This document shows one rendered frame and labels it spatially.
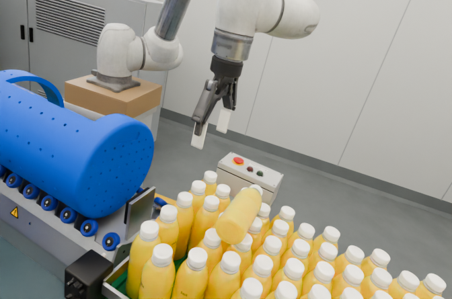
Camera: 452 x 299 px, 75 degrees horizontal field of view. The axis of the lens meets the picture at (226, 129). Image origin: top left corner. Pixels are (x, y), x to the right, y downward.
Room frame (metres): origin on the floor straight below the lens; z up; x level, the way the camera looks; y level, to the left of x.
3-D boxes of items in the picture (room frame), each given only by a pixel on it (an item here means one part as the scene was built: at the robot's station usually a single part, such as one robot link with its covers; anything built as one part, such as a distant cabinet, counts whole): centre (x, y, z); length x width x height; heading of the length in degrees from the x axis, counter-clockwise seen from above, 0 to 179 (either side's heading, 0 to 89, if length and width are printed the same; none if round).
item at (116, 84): (1.33, 0.59, 1.13); 0.22 x 0.18 x 0.06; 74
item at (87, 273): (0.44, 0.21, 0.95); 0.10 x 0.07 x 0.10; 160
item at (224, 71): (0.69, 0.04, 1.41); 0.08 x 0.07 x 0.09; 160
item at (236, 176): (0.85, -0.11, 1.05); 0.20 x 0.10 x 0.10; 70
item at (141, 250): (0.49, 0.11, 0.99); 0.07 x 0.07 x 0.19
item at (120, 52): (1.33, 0.57, 1.27); 0.18 x 0.16 x 0.22; 129
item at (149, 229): (0.49, 0.11, 1.09); 0.04 x 0.04 x 0.02
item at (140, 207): (0.64, 0.18, 0.99); 0.10 x 0.02 x 0.12; 160
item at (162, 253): (0.44, 0.06, 1.09); 0.04 x 0.04 x 0.02
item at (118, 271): (0.62, 0.11, 0.96); 0.40 x 0.01 x 0.03; 160
